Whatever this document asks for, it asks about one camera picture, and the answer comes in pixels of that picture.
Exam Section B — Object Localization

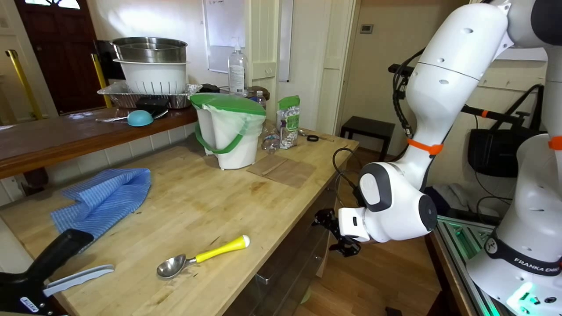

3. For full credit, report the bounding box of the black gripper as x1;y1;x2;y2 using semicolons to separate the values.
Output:
312;207;361;258

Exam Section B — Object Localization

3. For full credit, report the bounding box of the stainless steel drawer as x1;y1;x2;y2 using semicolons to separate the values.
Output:
250;207;336;316
273;239;329;316
224;174;340;316

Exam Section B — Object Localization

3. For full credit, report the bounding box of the beige cloth mat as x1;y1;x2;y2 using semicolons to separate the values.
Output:
271;156;317;190

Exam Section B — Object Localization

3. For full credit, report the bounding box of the brown paper napkin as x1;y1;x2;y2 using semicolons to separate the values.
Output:
247;151;289;179

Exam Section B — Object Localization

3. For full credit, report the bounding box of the small plastic water bottle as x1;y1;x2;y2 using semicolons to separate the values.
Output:
261;111;282;153

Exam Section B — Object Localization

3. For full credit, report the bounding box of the green food bag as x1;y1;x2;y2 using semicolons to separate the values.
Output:
273;93;303;151

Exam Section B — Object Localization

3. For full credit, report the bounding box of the wooden kitchen island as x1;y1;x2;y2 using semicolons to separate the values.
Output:
0;128;359;316

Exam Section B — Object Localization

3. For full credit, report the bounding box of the white bin with green lid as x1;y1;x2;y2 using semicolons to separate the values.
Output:
187;91;268;172

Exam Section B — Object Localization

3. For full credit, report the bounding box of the green lit robot stand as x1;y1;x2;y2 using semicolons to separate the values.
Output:
435;214;510;316

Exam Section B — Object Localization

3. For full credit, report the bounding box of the large clear bottle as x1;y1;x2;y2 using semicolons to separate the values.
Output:
226;46;249;97

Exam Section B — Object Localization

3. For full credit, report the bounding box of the black hanging bag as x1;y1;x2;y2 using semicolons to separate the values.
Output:
465;83;549;181

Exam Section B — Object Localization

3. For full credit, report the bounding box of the blue round kitchen utensil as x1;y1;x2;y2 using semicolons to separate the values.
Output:
124;107;156;130

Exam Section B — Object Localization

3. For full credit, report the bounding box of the blue checked cloth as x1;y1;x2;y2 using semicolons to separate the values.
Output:
48;167;154;239

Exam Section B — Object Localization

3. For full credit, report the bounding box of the white colander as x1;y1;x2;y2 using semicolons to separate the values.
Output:
115;58;189;97

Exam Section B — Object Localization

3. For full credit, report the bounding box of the steel mixing bowl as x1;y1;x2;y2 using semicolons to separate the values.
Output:
110;35;189;65

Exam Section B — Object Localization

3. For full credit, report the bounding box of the white dish rack tray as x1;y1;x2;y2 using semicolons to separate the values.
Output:
94;79;198;112

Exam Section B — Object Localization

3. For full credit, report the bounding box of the yellow bar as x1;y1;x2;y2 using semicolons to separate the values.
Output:
87;51;113;111
5;49;43;121

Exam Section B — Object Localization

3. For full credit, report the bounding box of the brown wooden counter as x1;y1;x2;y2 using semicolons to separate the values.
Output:
0;105;199;181

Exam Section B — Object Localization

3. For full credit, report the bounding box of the dark wooden door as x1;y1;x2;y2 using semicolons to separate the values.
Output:
13;0;108;116

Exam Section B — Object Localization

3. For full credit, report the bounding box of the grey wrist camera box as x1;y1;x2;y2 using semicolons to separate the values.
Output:
336;207;372;244

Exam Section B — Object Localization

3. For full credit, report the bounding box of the yellow handled ice cream scoop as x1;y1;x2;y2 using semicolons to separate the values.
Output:
154;234;252;281

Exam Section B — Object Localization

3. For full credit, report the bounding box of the white wall sheet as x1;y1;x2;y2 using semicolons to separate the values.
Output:
199;0;249;76

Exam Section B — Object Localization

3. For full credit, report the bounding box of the white wall board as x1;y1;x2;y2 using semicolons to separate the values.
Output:
493;44;551;63

